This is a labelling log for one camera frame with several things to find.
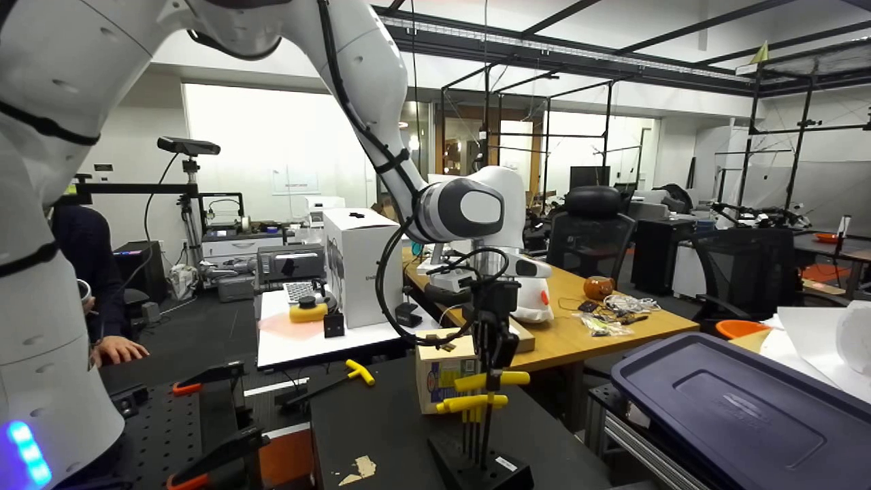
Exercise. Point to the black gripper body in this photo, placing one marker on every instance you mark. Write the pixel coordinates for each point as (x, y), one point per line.
(495, 302)

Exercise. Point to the wooden shape sorter box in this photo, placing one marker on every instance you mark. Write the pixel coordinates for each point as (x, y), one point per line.
(440, 362)

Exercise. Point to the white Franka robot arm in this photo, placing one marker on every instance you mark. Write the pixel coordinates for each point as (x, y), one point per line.
(57, 91)

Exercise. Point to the person's left hand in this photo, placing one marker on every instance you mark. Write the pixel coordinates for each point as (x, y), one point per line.
(122, 350)

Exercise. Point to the tan rectangular box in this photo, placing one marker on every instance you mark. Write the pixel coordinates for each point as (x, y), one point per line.
(525, 338)

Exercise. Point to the white helmet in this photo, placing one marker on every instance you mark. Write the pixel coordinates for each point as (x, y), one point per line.
(544, 302)

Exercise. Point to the wooden desk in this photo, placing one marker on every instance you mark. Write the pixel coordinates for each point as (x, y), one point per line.
(582, 335)

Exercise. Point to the black computer mouse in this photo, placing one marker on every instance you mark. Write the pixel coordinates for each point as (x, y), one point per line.
(410, 315)

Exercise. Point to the brown round ball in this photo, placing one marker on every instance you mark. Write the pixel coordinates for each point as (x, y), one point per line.
(601, 286)

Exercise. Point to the black hex key holder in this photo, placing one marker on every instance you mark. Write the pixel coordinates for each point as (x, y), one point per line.
(481, 475)

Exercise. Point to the plastic bag with red bits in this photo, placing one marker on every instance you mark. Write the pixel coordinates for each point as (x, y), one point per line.
(621, 315)

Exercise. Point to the white cardboard box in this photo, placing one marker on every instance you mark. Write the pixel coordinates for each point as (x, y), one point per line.
(357, 267)

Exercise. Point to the small black block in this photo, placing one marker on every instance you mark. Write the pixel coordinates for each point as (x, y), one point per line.
(333, 319)

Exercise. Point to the metal shelf cart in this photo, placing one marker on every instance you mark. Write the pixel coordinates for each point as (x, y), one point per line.
(636, 444)

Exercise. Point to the beige tape scrap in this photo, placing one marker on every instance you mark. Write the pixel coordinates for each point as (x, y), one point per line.
(360, 468)

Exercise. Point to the yellow tape roll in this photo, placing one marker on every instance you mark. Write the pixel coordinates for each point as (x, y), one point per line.
(310, 315)

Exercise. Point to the small black cap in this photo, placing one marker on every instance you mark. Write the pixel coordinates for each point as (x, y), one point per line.
(306, 301)

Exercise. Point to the white flat board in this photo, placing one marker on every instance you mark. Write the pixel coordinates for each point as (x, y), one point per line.
(289, 344)

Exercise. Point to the grey electronics box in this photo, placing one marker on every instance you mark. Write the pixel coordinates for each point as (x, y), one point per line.
(289, 264)

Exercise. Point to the orange block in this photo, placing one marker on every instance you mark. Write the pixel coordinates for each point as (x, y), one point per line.
(287, 457)

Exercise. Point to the orange bowl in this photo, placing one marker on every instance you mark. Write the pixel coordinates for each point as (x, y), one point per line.
(740, 327)

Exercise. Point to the small grey box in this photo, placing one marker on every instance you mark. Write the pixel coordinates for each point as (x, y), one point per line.
(235, 286)

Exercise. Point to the black mesh office chair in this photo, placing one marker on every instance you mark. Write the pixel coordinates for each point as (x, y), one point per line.
(749, 267)

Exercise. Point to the dark blue bin lid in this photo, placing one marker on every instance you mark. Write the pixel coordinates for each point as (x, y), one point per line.
(753, 418)

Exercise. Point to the black clamp orange tip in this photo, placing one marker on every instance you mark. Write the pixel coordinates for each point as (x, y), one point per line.
(223, 453)
(208, 376)

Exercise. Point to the small black framed screen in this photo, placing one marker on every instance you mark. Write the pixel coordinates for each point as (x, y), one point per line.
(223, 214)

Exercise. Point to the white paper sheets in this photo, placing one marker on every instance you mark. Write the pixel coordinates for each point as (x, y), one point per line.
(820, 350)

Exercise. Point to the black horizontal bar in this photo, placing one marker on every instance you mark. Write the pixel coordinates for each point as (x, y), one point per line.
(137, 189)

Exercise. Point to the person in dark jacket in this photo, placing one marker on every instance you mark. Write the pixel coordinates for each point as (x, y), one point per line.
(85, 253)

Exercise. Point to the black metal frame rig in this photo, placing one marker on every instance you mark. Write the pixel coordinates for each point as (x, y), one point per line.
(485, 119)

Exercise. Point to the black camera on stand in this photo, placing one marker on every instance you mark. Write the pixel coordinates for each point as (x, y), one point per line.
(189, 144)

